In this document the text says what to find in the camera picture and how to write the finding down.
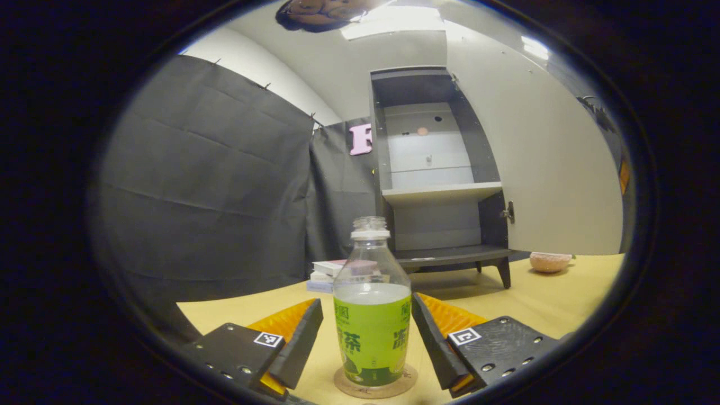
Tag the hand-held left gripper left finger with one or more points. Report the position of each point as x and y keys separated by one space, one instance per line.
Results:
x=298 y=349

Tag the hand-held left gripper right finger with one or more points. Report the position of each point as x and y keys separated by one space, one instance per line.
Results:
x=433 y=343

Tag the green label bottle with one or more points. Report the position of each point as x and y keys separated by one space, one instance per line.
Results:
x=371 y=337

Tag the round cork coaster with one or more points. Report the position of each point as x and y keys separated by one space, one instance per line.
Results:
x=375 y=394

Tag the white cabinet door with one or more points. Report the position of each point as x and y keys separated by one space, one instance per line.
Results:
x=551 y=169

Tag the white cabinet shelf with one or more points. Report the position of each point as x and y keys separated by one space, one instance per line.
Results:
x=439 y=193

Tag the metal door hinge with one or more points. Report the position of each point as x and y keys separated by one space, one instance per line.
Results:
x=509 y=212

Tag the light blue book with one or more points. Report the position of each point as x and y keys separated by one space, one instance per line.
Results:
x=319 y=287

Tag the white book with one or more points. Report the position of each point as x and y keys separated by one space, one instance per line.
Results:
x=322 y=277

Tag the black backdrop cloth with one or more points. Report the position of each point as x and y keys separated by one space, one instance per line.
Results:
x=214 y=197

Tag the ceiling light panel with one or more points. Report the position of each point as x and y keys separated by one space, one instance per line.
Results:
x=534 y=48
x=394 y=25

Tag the person's head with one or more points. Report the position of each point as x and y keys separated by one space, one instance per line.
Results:
x=320 y=14

